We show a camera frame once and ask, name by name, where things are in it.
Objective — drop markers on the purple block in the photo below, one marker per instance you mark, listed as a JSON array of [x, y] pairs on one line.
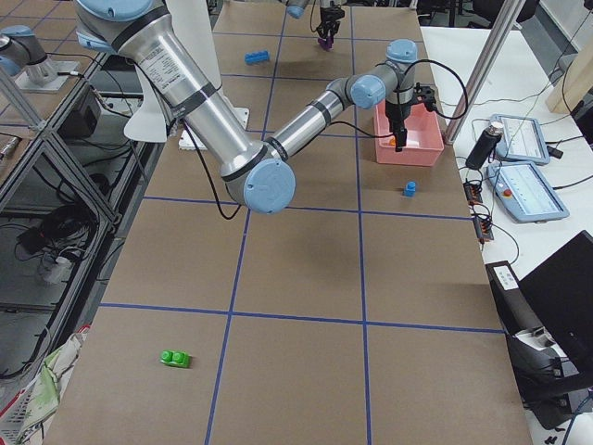
[[325, 44]]

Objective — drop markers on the small blue block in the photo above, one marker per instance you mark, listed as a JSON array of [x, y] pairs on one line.
[[410, 189]]

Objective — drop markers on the long blue block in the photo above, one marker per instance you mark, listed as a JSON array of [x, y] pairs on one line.
[[257, 57]]

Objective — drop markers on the green block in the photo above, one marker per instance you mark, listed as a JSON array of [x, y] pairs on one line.
[[175, 358]]

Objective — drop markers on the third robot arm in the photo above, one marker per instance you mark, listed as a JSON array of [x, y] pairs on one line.
[[20, 48]]

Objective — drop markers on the pink plastic box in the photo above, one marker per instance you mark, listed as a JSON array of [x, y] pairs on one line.
[[424, 142]]

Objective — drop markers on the black water bottle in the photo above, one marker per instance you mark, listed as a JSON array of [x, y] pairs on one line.
[[485, 144]]

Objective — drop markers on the small electronics board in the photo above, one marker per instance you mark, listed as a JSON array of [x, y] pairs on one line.
[[473, 192]]

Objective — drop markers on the upper teach pendant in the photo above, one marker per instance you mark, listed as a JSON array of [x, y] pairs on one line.
[[522, 140]]

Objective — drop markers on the teach pendant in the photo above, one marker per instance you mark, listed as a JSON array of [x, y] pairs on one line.
[[522, 140], [525, 193]]

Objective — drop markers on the lower teach pendant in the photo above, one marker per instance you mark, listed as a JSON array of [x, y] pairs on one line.
[[525, 193]]

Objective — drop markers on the black laptop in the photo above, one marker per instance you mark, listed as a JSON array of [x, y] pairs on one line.
[[559, 292]]

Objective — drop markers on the green white bag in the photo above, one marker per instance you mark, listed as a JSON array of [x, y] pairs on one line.
[[26, 418]]

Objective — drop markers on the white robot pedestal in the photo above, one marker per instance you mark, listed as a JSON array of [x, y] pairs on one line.
[[191, 24]]

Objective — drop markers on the aluminium frame post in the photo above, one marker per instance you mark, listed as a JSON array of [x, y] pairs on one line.
[[508, 15]]

